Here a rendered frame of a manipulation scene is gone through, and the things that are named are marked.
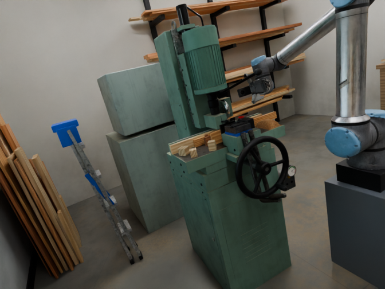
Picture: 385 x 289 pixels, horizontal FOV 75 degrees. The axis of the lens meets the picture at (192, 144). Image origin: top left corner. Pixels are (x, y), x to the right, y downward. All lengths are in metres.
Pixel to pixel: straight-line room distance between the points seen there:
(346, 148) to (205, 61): 0.75
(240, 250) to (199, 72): 0.98
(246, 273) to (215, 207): 0.48
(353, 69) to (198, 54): 0.67
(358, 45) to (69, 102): 3.04
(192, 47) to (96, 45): 2.42
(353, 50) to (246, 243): 1.06
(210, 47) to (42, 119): 2.60
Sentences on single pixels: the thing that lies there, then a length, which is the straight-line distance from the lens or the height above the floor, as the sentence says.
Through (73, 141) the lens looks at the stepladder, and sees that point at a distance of 1.81.
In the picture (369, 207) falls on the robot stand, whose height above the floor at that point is 0.48.
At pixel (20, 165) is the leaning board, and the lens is 2.17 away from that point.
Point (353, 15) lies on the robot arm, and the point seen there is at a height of 1.34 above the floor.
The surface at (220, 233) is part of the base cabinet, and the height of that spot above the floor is 0.46.
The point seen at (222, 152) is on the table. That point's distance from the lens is 1.24.
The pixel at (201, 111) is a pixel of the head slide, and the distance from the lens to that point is 1.44.
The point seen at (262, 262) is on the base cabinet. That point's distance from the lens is 1.67.
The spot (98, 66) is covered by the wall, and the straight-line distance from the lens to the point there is 3.56.
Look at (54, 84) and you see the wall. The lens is 3.50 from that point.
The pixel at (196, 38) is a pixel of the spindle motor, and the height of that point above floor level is 1.42.
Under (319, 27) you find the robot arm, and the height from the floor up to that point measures 1.34.
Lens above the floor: 1.29
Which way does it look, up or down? 16 degrees down
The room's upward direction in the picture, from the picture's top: 14 degrees counter-clockwise
